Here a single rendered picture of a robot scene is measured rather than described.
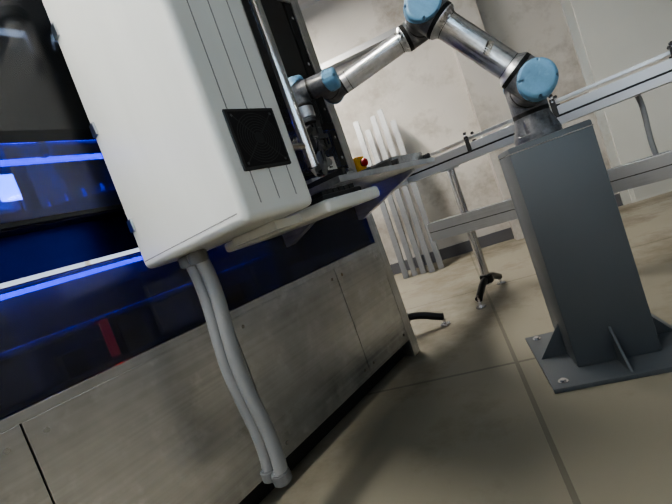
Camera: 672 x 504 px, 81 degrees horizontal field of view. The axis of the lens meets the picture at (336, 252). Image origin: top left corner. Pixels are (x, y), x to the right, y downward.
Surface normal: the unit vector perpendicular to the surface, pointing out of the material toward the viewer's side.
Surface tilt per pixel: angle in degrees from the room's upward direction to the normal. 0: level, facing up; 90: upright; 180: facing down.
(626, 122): 90
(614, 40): 90
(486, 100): 90
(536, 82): 96
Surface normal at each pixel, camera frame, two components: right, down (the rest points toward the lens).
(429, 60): -0.26, 0.15
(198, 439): 0.73, -0.22
